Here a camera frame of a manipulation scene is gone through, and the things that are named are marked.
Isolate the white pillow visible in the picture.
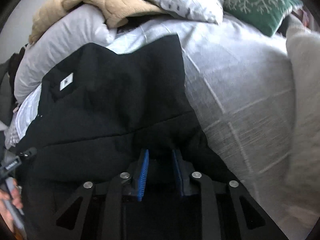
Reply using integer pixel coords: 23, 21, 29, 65
14, 4, 117, 103

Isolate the black coat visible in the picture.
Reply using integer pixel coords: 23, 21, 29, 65
17, 35, 240, 239

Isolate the green coral pattern cushion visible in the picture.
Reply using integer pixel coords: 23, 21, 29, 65
223, 0, 303, 37

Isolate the beige plush blanket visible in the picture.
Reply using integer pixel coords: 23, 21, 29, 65
28, 0, 167, 44

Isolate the grey checked duvet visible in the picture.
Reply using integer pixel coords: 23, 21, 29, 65
109, 15, 311, 239

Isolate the checked bed sheet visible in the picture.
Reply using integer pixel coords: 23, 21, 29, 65
4, 85, 41, 150

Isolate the cream fleece blanket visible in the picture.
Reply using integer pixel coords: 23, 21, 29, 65
286, 25, 319, 191

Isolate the dark brown garment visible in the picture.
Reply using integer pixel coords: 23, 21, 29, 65
8, 46, 26, 86

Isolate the person's left hand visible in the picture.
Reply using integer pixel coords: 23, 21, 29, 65
0, 179, 23, 232

